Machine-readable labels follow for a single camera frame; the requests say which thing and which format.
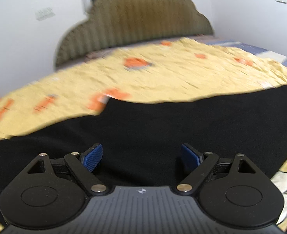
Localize black trousers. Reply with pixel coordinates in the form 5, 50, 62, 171
0, 83, 287, 225

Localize yellow carrot print bedsheet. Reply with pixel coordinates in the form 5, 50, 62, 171
0, 38, 287, 233

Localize olive green padded headboard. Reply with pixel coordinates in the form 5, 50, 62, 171
54, 0, 213, 68

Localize white wall socket pair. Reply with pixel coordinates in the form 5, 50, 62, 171
35, 7, 55, 21

